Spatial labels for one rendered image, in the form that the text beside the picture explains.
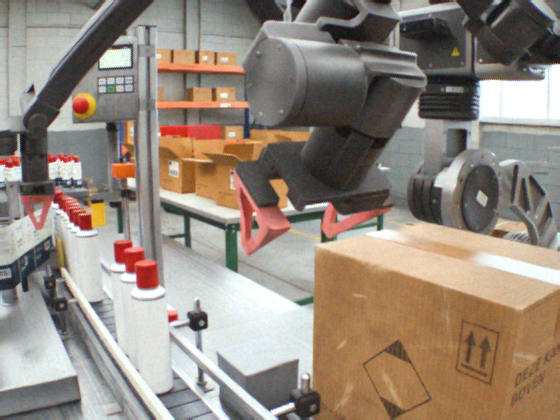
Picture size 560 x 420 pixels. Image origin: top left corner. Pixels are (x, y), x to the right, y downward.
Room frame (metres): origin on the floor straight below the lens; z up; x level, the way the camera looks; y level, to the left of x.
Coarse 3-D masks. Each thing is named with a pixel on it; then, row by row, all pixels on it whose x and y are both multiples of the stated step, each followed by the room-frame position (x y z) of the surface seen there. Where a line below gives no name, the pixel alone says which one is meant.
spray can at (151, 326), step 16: (144, 272) 0.64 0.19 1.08; (144, 288) 0.64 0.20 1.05; (160, 288) 0.65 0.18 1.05; (144, 304) 0.63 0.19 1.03; (160, 304) 0.64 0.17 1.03; (144, 320) 0.63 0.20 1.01; (160, 320) 0.64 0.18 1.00; (144, 336) 0.63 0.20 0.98; (160, 336) 0.64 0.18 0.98; (144, 352) 0.63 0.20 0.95; (160, 352) 0.64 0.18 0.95; (144, 368) 0.63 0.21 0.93; (160, 368) 0.63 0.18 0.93; (160, 384) 0.63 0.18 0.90
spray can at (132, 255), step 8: (128, 248) 0.73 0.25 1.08; (136, 248) 0.73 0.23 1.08; (128, 256) 0.71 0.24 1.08; (136, 256) 0.71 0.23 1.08; (144, 256) 0.72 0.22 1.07; (128, 264) 0.71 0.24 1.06; (128, 272) 0.71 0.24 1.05; (128, 280) 0.70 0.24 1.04; (128, 288) 0.70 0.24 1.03; (128, 296) 0.70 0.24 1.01; (128, 304) 0.70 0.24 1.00; (128, 312) 0.70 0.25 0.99; (128, 320) 0.70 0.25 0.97; (128, 328) 0.71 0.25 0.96; (128, 336) 0.71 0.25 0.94; (128, 344) 0.71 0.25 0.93; (136, 352) 0.70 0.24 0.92; (136, 360) 0.70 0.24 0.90; (136, 368) 0.70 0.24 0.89
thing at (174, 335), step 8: (104, 264) 1.04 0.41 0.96; (176, 336) 0.67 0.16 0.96; (176, 344) 0.67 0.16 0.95; (184, 344) 0.65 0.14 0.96; (192, 352) 0.62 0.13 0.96; (200, 352) 0.62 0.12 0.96; (200, 360) 0.60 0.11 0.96; (208, 360) 0.60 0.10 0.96; (208, 368) 0.58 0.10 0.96; (216, 368) 0.58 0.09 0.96; (216, 376) 0.56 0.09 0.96; (224, 376) 0.56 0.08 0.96; (224, 384) 0.54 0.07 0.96; (232, 384) 0.54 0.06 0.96; (232, 392) 0.52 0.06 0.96; (240, 392) 0.52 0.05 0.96; (240, 400) 0.51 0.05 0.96; (248, 400) 0.50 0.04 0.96; (248, 408) 0.49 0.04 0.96; (256, 408) 0.48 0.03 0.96; (264, 408) 0.48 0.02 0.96; (256, 416) 0.48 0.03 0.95; (264, 416) 0.47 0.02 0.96; (272, 416) 0.47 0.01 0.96
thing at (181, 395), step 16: (96, 304) 1.00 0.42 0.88; (112, 304) 1.00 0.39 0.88; (112, 320) 0.91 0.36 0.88; (96, 336) 0.84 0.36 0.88; (112, 336) 0.83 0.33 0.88; (128, 384) 0.66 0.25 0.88; (176, 384) 0.67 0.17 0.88; (160, 400) 0.62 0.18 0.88; (176, 400) 0.62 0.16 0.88; (192, 400) 0.62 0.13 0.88; (176, 416) 0.58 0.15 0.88; (192, 416) 0.58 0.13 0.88; (208, 416) 0.58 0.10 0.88
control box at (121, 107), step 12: (96, 72) 1.06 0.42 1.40; (108, 72) 1.06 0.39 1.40; (120, 72) 1.06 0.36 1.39; (132, 72) 1.06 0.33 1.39; (84, 84) 1.06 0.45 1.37; (96, 84) 1.06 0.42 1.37; (72, 96) 1.06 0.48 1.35; (84, 96) 1.06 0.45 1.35; (96, 96) 1.06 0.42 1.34; (108, 96) 1.06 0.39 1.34; (120, 96) 1.06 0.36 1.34; (132, 96) 1.06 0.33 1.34; (96, 108) 1.06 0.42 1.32; (108, 108) 1.06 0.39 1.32; (120, 108) 1.06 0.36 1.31; (132, 108) 1.06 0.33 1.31; (84, 120) 1.06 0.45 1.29; (96, 120) 1.06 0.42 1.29; (108, 120) 1.06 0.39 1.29; (120, 120) 1.06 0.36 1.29; (132, 120) 1.06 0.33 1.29
